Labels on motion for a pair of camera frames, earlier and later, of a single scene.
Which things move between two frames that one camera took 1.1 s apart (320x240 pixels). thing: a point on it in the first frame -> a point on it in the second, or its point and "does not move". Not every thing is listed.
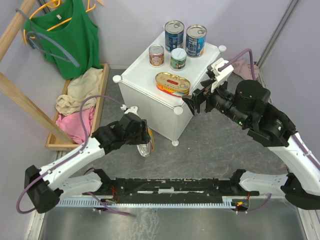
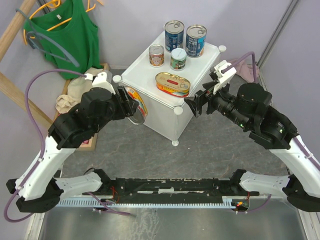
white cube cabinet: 154,85 does not move
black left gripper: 143,136 -> 130,105
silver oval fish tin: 146,149 -> 140,113
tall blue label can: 174,32 does not move
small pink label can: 156,55 does not move
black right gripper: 198,97 does not move
